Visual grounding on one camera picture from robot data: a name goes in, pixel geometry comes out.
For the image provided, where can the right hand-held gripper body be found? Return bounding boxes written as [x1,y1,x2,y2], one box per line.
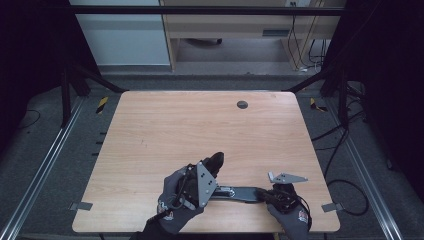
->
[266,171,309,215]

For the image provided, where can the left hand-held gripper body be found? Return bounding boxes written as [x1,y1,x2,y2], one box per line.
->
[178,161,220,210]

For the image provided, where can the black floor cables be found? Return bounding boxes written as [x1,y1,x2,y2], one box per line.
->
[310,81,370,217]

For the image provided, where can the black curtain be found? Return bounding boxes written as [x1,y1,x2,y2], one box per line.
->
[321,0,424,201]
[0,0,101,154]

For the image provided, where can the thin black floor cable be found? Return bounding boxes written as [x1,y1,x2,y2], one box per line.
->
[18,109,42,130]

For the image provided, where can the aluminium floor rail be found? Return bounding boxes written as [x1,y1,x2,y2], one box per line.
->
[324,98,406,240]
[0,95,86,240]

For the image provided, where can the black metal frame strut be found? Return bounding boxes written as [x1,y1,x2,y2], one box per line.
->
[285,61,351,129]
[60,62,129,128]

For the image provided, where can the black cables under desk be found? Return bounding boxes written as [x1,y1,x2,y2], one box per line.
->
[287,1,329,73]

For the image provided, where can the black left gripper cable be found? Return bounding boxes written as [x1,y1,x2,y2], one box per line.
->
[146,173,189,224]

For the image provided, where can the light wooden desk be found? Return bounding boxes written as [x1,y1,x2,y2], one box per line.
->
[159,0,346,72]

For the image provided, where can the black stapler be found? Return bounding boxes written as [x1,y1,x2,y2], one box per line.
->
[201,152,269,204]

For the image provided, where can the grey tape piece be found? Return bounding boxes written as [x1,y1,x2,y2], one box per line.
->
[69,201,94,212]
[321,202,344,213]

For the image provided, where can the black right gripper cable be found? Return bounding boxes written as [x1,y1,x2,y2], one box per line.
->
[293,194,314,231]

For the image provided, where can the black metal frame crossbar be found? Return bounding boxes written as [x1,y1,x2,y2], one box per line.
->
[68,5,348,16]

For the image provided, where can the white cabinet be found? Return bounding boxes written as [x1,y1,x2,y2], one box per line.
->
[68,0,172,67]

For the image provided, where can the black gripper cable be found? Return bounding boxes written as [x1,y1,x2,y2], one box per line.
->
[293,194,314,231]
[146,173,189,224]

